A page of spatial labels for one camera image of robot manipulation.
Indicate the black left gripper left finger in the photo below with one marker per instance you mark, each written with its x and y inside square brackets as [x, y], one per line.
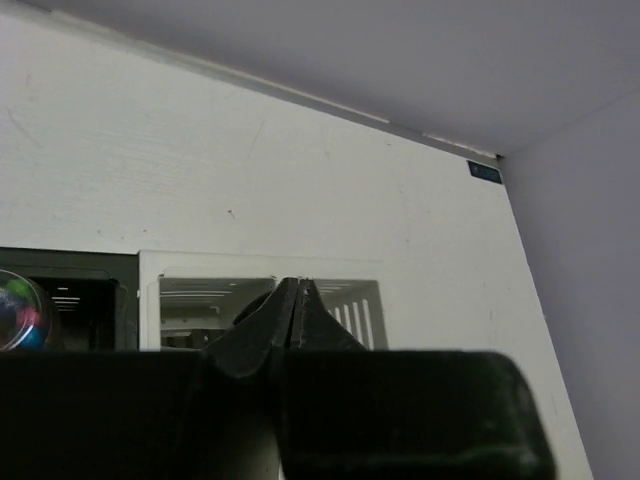
[182, 414]

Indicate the blue label sticker right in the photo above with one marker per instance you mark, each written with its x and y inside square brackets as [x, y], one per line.
[484, 172]

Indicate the black desk organizer box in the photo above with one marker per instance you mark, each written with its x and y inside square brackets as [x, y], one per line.
[95, 294]

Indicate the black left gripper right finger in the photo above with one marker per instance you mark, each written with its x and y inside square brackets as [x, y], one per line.
[347, 412]

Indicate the white desk organizer box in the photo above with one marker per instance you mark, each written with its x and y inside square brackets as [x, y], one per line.
[189, 300]

